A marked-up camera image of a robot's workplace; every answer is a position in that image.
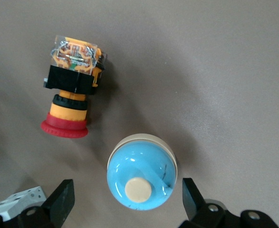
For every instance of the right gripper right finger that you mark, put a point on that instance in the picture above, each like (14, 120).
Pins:
(192, 199)

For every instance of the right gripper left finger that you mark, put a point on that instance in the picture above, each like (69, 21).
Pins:
(60, 199)

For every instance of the blue call bell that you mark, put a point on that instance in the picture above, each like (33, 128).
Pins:
(134, 166)

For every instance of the orange emergency stop button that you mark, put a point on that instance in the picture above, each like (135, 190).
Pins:
(70, 78)

